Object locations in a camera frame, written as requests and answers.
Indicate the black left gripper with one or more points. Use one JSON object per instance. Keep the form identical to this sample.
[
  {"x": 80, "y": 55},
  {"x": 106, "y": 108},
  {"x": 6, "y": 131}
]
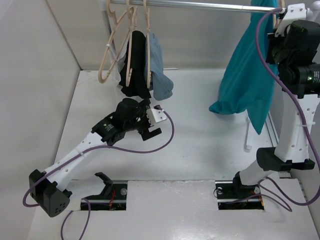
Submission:
[{"x": 141, "y": 110}]

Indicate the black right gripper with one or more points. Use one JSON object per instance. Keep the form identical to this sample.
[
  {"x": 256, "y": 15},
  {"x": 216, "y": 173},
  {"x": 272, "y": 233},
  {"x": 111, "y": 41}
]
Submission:
[{"x": 274, "y": 40}]

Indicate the beige wooden hanger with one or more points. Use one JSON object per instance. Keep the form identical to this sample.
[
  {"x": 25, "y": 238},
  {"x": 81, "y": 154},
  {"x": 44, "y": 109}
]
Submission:
[
  {"x": 106, "y": 5},
  {"x": 276, "y": 19}
]

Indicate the teal t shirt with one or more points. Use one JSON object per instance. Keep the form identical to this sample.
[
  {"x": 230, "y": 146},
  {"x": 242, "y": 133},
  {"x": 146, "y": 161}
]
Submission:
[{"x": 246, "y": 85}]

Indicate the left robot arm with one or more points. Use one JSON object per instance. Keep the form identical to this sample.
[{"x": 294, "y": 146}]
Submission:
[{"x": 49, "y": 188}]

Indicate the black hanging shirt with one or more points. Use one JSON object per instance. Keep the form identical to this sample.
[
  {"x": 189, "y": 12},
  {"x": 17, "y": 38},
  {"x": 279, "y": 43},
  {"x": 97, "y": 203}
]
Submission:
[{"x": 137, "y": 85}]

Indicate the light blue hanging shirt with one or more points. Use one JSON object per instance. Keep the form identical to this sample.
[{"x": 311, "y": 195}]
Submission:
[{"x": 160, "y": 84}]

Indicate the beige hanger with black shirt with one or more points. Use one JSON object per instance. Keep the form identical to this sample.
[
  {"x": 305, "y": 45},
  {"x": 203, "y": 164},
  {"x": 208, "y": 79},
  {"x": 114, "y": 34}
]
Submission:
[{"x": 131, "y": 11}]

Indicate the beige hanger with blue shirt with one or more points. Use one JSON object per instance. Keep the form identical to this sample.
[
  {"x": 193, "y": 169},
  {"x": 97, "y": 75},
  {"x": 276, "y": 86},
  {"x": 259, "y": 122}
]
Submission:
[{"x": 148, "y": 29}]

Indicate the empty beige wooden hanger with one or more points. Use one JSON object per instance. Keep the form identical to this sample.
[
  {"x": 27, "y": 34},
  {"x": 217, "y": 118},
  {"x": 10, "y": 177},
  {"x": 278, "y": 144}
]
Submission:
[{"x": 106, "y": 5}]

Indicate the metal clothes rack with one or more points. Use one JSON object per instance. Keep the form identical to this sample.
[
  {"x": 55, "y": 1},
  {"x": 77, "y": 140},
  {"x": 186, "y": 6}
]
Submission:
[{"x": 265, "y": 25}]

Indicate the white sheer hanging garment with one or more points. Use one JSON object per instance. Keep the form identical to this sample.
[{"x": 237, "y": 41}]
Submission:
[{"x": 114, "y": 74}]

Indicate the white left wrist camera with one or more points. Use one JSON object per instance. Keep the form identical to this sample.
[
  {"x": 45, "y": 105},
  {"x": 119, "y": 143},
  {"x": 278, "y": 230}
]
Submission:
[{"x": 155, "y": 116}]

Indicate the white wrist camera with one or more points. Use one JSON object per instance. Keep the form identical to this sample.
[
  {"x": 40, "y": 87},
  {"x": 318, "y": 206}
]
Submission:
[
  {"x": 293, "y": 13},
  {"x": 155, "y": 116}
]

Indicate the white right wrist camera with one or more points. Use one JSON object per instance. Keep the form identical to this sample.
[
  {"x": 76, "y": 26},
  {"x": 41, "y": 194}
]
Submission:
[{"x": 293, "y": 13}]

